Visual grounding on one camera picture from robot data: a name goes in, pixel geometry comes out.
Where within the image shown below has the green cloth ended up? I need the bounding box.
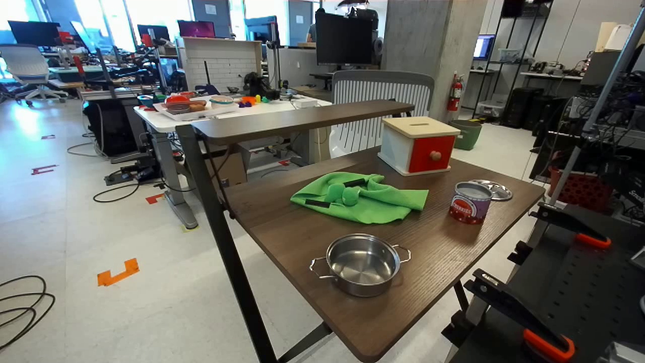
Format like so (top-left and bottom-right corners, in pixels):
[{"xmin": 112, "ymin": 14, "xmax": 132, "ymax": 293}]
[{"xmin": 291, "ymin": 172, "xmax": 429, "ymax": 224}]

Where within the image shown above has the green dumbbell toy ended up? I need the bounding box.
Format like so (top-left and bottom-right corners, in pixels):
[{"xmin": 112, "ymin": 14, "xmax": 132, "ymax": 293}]
[{"xmin": 304, "ymin": 177, "xmax": 367, "ymax": 208}]

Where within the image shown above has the white wooden box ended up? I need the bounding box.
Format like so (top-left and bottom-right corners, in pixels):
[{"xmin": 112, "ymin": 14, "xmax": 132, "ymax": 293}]
[{"xmin": 378, "ymin": 116, "xmax": 461, "ymax": 176}]

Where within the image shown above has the red drawer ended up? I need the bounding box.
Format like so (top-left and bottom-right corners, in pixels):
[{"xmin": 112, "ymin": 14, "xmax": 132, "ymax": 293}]
[{"xmin": 408, "ymin": 135, "xmax": 457, "ymax": 173}]

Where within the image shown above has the grey slatted office chair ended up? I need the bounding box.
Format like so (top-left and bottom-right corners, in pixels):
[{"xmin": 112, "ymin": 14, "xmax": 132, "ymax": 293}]
[{"xmin": 330, "ymin": 70, "xmax": 435, "ymax": 158}]

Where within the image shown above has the large black monitor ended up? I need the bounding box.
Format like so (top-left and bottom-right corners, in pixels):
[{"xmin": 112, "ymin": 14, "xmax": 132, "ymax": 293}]
[{"xmin": 315, "ymin": 11, "xmax": 375, "ymax": 67}]

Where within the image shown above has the white tray of toy dishes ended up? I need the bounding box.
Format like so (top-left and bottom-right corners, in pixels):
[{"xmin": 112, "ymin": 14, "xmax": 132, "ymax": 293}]
[{"xmin": 153, "ymin": 94, "xmax": 240, "ymax": 122}]

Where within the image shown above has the tin can with purple label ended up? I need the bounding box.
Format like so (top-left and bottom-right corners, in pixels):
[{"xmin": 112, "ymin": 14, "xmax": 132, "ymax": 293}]
[{"xmin": 449, "ymin": 181, "xmax": 493, "ymax": 225}]

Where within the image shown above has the green bin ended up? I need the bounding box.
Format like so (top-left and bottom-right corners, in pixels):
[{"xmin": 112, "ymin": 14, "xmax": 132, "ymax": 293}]
[{"xmin": 449, "ymin": 119, "xmax": 483, "ymax": 151}]

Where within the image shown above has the white tiled partition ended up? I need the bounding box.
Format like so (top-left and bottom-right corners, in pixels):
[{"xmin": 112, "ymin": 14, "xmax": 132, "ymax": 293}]
[{"xmin": 180, "ymin": 37, "xmax": 263, "ymax": 94}]

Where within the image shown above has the red fire extinguisher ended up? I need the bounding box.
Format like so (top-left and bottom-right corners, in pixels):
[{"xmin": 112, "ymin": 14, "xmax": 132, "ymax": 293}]
[{"xmin": 447, "ymin": 72, "xmax": 465, "ymax": 112}]

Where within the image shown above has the white table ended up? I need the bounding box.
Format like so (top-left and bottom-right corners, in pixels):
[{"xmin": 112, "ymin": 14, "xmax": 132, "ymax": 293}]
[{"xmin": 134, "ymin": 95, "xmax": 333, "ymax": 230}]

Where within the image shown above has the silver metal lid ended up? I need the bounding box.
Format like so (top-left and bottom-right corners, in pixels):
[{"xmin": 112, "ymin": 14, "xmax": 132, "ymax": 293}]
[{"xmin": 469, "ymin": 179, "xmax": 513, "ymax": 202}]

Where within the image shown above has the lit blue screen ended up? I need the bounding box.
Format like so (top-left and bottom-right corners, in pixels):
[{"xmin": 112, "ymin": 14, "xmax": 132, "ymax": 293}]
[{"xmin": 473, "ymin": 34, "xmax": 496, "ymax": 61}]

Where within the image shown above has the black computer tower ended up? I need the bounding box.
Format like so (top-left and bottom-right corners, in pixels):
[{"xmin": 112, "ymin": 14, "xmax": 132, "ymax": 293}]
[{"xmin": 503, "ymin": 87, "xmax": 544, "ymax": 128}]

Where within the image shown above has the red basket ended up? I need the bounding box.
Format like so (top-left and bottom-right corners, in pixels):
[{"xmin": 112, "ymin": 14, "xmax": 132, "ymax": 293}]
[{"xmin": 549, "ymin": 166, "xmax": 614, "ymax": 213}]

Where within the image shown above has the black metal shelf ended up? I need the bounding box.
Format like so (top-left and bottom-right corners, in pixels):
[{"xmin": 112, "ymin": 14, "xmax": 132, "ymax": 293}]
[{"xmin": 473, "ymin": 0, "xmax": 553, "ymax": 123}]

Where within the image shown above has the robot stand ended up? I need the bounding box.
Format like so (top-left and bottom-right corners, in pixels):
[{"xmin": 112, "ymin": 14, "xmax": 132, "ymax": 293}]
[{"xmin": 442, "ymin": 202, "xmax": 645, "ymax": 363}]

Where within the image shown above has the white office chair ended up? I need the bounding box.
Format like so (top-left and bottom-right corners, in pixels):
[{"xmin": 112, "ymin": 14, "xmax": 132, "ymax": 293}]
[{"xmin": 0, "ymin": 44, "xmax": 69, "ymax": 107}]

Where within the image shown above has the steel pot with handles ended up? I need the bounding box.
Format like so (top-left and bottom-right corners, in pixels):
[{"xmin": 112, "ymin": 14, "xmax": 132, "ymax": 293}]
[{"xmin": 309, "ymin": 233, "xmax": 412, "ymax": 297}]

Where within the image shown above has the black clamp with orange handle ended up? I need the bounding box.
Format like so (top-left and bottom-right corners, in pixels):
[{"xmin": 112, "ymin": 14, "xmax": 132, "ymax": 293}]
[
  {"xmin": 530, "ymin": 202, "xmax": 612, "ymax": 250},
  {"xmin": 464, "ymin": 269, "xmax": 576, "ymax": 362}
]

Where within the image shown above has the coil of black cable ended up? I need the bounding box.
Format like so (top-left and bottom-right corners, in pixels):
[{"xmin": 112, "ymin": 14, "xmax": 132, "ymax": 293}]
[{"xmin": 0, "ymin": 275, "xmax": 56, "ymax": 351}]

